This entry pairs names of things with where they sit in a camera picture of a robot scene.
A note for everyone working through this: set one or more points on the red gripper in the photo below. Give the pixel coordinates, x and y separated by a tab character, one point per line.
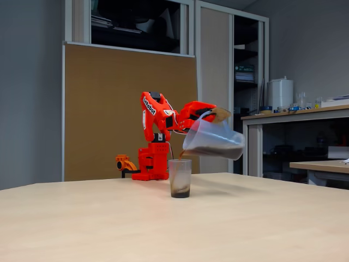
197	107

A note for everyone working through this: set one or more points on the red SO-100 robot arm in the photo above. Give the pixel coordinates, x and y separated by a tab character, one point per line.
152	161

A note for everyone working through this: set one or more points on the clear plastic cup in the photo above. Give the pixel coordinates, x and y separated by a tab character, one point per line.
180	188

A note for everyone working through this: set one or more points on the grey metal storage cabinet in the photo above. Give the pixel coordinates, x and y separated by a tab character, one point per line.
215	54

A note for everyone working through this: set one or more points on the orange table clamp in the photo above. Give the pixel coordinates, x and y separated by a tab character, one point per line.
126	163

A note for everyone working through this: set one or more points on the white cylindrical appliance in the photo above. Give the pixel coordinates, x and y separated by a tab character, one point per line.
280	94

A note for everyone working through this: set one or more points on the brown pin board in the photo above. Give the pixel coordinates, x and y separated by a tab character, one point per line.
109	109

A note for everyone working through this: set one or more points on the wooden top workbench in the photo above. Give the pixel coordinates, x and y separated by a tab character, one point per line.
300	113

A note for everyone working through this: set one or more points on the tall clear glass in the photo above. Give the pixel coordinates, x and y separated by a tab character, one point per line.
301	99

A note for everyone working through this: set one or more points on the small clear jar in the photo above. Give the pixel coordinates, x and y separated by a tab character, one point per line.
317	103

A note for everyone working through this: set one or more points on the low wooden top table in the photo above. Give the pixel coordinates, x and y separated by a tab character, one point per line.
319	165

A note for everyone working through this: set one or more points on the white storage box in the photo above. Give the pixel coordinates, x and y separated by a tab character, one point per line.
339	152

